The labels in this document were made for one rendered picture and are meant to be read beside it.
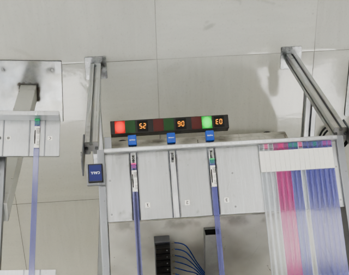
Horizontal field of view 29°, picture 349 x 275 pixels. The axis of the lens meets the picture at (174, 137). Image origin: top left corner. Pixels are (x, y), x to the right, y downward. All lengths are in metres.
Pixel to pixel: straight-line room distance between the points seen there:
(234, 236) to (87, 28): 0.92
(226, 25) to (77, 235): 1.09
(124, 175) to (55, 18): 0.82
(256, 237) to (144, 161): 0.53
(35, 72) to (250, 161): 1.00
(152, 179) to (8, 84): 0.91
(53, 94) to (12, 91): 0.15
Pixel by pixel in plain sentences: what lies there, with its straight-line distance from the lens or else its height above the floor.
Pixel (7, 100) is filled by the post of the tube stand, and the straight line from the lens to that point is 2.66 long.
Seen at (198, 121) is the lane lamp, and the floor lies 0.66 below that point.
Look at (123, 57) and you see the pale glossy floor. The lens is 2.58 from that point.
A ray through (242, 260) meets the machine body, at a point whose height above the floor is 0.62.
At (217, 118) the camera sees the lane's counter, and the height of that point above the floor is 0.65.
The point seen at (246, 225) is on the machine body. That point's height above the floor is 0.62.
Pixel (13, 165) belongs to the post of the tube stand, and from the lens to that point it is 2.08.
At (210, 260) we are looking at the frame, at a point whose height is 0.66.
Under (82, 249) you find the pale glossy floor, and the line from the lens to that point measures 3.00.
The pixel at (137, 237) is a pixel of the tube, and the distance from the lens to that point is 1.88.
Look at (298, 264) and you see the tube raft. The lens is 1.91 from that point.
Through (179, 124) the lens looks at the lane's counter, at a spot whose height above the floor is 0.66.
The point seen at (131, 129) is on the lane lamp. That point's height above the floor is 0.66.
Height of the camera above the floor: 2.41
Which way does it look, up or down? 62 degrees down
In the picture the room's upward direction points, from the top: 170 degrees clockwise
